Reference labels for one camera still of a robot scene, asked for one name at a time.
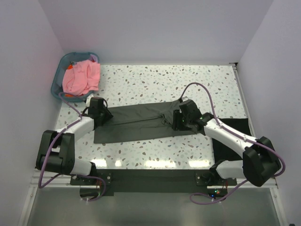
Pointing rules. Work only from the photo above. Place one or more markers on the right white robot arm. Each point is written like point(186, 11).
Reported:
point(258, 160)

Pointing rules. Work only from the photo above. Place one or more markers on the pink t-shirt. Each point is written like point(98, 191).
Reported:
point(86, 77)

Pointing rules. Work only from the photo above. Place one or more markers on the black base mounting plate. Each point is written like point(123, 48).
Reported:
point(160, 180)

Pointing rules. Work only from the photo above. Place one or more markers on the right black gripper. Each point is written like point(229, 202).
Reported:
point(176, 125)

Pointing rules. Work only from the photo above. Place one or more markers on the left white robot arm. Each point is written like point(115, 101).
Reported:
point(57, 147)

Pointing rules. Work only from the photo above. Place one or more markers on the dark green t-shirt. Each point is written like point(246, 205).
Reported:
point(139, 122)

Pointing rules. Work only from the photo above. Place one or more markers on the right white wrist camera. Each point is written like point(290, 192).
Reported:
point(182, 99)

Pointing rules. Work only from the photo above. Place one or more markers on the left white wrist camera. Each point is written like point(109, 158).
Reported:
point(88, 99)

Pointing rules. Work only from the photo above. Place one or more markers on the black folded t-shirt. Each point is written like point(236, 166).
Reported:
point(228, 138)

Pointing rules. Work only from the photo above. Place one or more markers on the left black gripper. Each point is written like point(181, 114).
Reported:
point(108, 115)

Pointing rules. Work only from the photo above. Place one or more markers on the teal laundry basket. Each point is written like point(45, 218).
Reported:
point(70, 58)

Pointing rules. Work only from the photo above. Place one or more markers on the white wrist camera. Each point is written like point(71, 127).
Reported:
point(182, 99)
point(88, 99)

